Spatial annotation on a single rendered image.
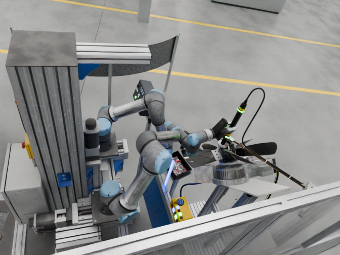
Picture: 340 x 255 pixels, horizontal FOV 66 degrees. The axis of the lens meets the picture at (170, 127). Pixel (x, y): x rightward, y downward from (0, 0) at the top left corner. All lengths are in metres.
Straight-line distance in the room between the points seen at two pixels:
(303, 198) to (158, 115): 1.11
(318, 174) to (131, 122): 2.67
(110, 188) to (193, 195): 1.69
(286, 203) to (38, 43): 1.08
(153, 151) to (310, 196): 0.73
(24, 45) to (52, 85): 0.19
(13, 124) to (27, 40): 2.55
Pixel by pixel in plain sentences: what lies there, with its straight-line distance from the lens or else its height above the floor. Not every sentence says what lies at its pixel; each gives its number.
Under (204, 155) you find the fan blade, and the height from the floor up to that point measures 1.19.
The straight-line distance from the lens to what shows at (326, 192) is 0.97.
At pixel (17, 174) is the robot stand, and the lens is 1.78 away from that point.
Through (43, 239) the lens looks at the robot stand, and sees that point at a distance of 2.68.
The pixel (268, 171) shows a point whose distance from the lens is 2.17.
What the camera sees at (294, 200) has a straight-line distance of 0.89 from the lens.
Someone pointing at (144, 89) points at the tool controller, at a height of 1.25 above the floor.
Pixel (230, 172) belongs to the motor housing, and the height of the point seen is 1.17.
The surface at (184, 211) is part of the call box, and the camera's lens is 1.83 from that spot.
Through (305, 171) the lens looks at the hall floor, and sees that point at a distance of 4.12.
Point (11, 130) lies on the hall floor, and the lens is 3.68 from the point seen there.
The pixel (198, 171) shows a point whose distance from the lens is 2.10.
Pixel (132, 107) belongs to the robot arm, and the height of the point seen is 1.37.
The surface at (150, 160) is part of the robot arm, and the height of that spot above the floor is 1.60.
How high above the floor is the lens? 2.68
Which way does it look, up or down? 47 degrees down
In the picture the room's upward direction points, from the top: 16 degrees clockwise
